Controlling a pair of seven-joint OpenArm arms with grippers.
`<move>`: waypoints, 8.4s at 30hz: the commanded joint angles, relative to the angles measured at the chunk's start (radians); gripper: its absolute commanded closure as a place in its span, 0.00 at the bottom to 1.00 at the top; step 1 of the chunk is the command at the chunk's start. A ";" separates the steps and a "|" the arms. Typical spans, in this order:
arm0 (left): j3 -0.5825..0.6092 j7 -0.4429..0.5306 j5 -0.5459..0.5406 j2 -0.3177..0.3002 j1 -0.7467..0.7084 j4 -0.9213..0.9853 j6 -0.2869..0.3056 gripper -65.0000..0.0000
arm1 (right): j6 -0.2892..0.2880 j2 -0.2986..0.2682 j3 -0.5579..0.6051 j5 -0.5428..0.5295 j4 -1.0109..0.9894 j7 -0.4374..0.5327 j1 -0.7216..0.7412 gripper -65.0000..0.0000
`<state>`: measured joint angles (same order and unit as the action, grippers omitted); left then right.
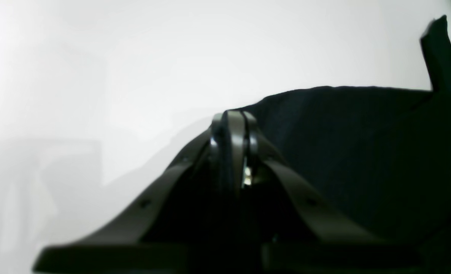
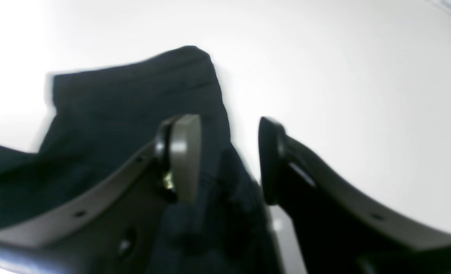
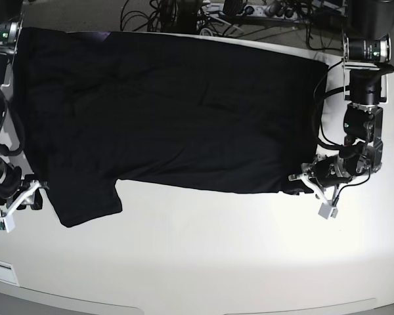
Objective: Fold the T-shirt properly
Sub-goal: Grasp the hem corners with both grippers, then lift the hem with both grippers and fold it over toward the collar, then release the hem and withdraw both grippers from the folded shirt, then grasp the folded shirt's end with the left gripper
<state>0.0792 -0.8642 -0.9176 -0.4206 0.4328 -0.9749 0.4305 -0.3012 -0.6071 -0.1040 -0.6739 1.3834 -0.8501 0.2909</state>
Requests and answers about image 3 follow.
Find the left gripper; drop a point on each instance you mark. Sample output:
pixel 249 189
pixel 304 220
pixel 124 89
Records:
pixel 323 173

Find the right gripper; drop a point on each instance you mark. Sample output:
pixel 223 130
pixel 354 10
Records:
pixel 26 194

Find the black T-shirt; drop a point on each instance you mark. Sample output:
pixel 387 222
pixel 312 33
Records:
pixel 162 109

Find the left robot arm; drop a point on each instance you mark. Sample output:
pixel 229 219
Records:
pixel 366 62

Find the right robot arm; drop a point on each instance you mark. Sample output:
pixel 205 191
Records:
pixel 10 176

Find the white label sticker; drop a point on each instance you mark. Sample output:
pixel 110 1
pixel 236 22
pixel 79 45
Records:
pixel 8 274

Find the white power strip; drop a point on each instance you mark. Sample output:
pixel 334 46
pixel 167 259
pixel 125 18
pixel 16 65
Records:
pixel 255 11

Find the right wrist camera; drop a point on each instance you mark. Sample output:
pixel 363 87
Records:
pixel 7 223

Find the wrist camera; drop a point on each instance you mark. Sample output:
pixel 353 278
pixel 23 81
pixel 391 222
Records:
pixel 7 223
pixel 328 210

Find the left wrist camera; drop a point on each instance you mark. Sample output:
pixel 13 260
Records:
pixel 328 210

